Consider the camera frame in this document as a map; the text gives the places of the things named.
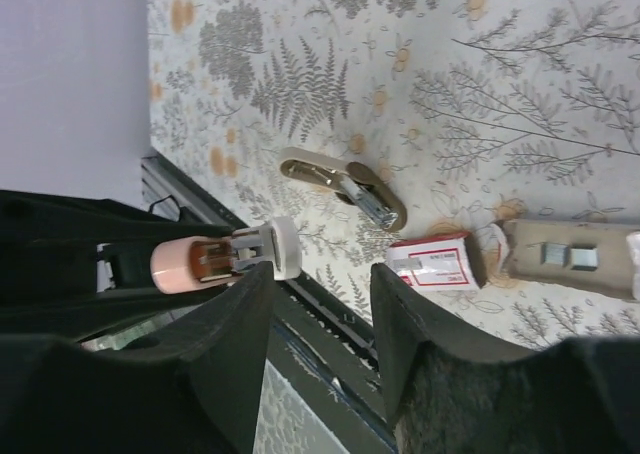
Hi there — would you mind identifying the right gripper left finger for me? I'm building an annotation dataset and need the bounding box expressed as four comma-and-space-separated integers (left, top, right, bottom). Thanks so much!
1, 262, 275, 453

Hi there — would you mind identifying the floral patterned table mat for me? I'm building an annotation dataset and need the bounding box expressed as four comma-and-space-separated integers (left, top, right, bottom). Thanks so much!
144, 0, 640, 454

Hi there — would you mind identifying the red white staple box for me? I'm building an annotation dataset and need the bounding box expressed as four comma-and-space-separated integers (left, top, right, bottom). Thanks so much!
385, 231, 487, 294

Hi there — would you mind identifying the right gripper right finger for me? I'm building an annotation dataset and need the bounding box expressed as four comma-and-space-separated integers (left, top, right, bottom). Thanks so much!
370, 264, 639, 453

